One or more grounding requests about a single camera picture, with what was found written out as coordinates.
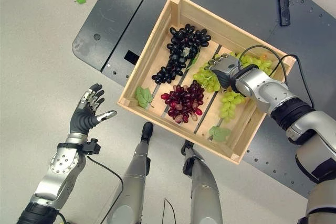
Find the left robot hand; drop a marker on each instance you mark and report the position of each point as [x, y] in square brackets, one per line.
[82, 119]

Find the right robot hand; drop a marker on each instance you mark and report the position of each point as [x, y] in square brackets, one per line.
[226, 67]

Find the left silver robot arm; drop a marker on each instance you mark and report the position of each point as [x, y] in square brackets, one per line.
[57, 176]

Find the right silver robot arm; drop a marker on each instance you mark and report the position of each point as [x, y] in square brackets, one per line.
[288, 119]

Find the dark grey table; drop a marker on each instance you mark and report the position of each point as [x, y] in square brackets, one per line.
[236, 51]

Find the wooden crate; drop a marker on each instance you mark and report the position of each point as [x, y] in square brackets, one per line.
[204, 77]

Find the small green grape bunch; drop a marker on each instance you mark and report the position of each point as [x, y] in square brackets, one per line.
[229, 104]

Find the black grape bunch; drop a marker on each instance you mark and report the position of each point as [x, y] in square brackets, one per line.
[181, 53]

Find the red grape bunch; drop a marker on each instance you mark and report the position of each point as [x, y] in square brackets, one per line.
[185, 102]

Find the left silver robot leg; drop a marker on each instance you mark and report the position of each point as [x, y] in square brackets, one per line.
[135, 176]

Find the silver robot leg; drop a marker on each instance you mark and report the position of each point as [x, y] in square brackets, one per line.
[135, 176]
[200, 182]

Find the black remote control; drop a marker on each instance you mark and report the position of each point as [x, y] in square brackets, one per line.
[283, 6]

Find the right silver robot leg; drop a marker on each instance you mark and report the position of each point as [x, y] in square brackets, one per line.
[200, 182]

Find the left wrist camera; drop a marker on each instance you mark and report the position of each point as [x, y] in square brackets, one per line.
[92, 146]

